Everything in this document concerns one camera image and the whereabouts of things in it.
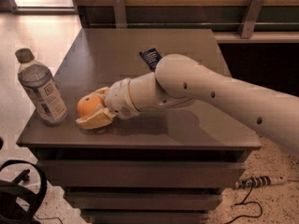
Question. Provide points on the orange fruit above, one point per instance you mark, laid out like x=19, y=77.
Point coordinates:
x=89, y=104

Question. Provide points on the dark blue snack packet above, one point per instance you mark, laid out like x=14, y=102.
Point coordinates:
x=151, y=57

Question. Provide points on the wooden shelf with brackets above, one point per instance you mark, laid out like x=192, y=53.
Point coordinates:
x=231, y=21

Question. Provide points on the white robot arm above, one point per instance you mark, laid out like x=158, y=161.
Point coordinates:
x=177, y=81

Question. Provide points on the clear plastic water bottle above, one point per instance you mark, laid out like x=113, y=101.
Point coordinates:
x=38, y=82

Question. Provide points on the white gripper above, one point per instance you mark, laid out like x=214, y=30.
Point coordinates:
x=120, y=99

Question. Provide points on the white power strip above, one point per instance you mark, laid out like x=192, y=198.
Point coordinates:
x=261, y=181

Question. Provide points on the grey drawer cabinet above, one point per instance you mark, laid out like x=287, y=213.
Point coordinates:
x=162, y=167

